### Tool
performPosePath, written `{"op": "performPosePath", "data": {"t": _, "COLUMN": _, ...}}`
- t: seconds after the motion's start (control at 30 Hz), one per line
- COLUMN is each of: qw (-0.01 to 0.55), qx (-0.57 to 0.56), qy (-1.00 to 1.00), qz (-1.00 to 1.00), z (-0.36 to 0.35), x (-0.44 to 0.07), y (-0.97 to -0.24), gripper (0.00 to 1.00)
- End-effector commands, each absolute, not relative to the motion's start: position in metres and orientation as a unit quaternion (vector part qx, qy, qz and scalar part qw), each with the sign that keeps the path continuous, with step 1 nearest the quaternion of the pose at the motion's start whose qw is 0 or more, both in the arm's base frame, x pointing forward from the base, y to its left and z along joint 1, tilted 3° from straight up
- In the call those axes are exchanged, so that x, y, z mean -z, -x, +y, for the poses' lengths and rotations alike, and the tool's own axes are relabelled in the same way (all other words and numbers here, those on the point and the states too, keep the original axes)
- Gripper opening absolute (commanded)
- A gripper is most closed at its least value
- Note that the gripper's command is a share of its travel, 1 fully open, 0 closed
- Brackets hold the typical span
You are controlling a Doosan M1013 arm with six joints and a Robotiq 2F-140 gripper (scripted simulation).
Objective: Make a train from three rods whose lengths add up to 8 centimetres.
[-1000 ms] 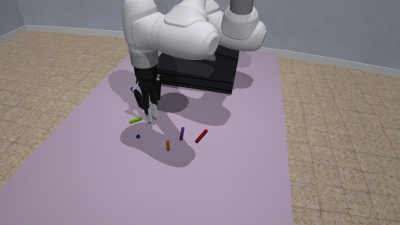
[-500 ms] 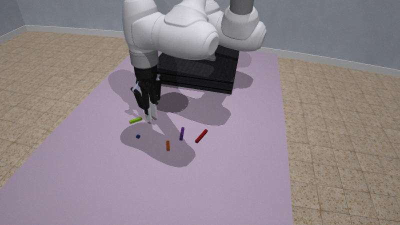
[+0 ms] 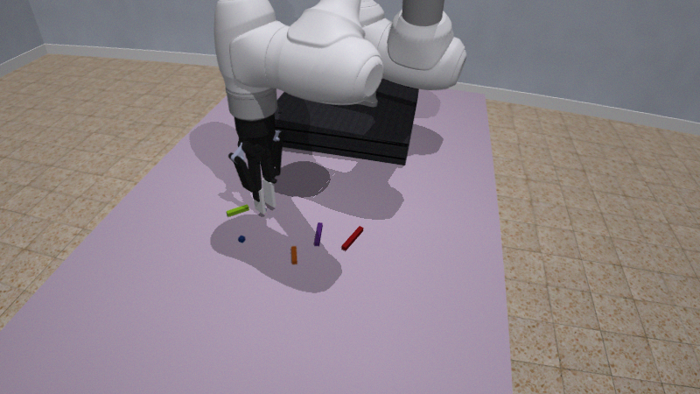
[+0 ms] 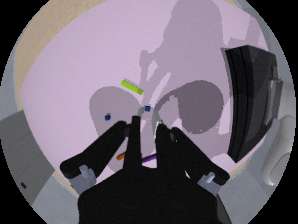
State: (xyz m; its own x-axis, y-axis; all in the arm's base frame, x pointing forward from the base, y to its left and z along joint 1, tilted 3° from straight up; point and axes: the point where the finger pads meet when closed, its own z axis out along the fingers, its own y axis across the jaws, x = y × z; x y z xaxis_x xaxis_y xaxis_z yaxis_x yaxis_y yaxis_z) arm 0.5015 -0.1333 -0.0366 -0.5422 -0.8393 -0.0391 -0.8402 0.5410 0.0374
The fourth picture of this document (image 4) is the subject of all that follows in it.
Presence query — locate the orange rod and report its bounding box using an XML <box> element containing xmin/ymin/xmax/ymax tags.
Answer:
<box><xmin>116</xmin><ymin>152</ymin><xmax>125</xmax><ymax>161</ymax></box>

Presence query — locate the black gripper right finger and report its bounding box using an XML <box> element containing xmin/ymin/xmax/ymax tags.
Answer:
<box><xmin>151</xmin><ymin>110</ymin><xmax>230</xmax><ymax>208</ymax></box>

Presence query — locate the lime green rod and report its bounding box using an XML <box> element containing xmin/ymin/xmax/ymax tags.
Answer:
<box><xmin>120</xmin><ymin>80</ymin><xmax>144</xmax><ymax>95</ymax></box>

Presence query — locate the purple rod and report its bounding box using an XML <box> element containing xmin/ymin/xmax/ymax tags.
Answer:
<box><xmin>142</xmin><ymin>154</ymin><xmax>156</xmax><ymax>163</ymax></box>

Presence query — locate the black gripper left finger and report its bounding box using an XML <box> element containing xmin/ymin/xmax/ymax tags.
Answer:
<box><xmin>60</xmin><ymin>108</ymin><xmax>145</xmax><ymax>210</ymax></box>

